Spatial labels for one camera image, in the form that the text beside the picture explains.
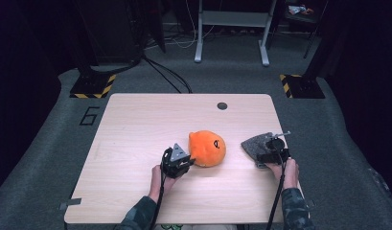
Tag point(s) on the person's right hand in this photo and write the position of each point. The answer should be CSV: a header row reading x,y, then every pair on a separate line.
x,y
291,175

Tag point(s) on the dark metal rack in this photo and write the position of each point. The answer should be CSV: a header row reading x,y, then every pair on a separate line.
x,y
299,25

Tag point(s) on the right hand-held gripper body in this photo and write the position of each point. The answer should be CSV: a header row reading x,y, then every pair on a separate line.
x,y
275,145

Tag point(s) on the white and orange object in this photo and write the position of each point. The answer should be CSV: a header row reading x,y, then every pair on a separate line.
x,y
297,9

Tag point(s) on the dark round table grommet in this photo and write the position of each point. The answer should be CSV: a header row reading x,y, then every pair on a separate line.
x,y
222,106

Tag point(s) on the grey fluffy cloth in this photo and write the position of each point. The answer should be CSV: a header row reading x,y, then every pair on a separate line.
x,y
254,145

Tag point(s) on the white desk frame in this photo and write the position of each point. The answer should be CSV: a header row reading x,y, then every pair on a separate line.
x,y
235,18

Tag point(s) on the black cabinet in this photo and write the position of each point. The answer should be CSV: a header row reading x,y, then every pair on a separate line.
x,y
110,28

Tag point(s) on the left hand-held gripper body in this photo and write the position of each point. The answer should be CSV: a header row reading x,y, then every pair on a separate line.
x,y
172,166

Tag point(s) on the grey tape strip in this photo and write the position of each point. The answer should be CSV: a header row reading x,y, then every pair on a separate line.
x,y
311,203
70,203

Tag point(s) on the orange plush toy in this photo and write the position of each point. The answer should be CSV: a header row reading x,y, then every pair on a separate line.
x,y
206,148

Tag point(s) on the black striped stand base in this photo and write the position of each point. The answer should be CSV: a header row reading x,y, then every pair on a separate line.
x,y
89,86
304,87

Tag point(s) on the person's left hand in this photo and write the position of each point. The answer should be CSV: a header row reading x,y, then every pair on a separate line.
x,y
154,183

